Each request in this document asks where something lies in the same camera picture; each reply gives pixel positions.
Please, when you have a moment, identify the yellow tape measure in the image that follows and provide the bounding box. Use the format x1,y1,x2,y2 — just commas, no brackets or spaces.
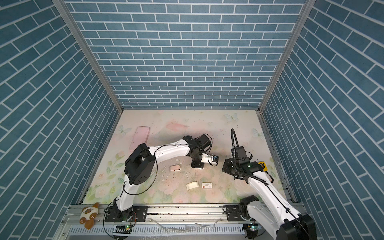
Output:
259,162,268,172

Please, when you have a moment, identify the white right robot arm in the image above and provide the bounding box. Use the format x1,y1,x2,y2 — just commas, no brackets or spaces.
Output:
222,147,317,240

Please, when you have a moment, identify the staple box tray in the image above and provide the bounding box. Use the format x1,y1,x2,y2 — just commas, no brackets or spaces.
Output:
186,182,199,190

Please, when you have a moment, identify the white staple box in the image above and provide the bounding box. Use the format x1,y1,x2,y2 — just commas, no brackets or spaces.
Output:
202,183,213,189

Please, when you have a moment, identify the brown white plush toy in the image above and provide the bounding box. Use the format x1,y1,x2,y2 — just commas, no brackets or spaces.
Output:
79,203,99,230

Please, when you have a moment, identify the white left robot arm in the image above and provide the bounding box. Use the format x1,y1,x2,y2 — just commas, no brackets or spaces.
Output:
110,134,219,220

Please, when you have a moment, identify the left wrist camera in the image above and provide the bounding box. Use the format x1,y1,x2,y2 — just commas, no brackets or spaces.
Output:
201,154,219,167

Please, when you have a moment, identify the aluminium corner frame post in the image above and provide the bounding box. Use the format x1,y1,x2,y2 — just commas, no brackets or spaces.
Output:
52,0,123,114
259,0,316,113

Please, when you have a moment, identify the aluminium corner frame post right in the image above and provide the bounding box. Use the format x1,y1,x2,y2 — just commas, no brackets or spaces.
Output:
259,0,316,113

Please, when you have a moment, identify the pink phone case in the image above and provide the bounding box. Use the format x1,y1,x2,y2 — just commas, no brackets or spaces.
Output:
129,126,151,152

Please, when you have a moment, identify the aluminium corner frame post left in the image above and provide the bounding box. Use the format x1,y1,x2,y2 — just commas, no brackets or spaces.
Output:
52,0,123,114

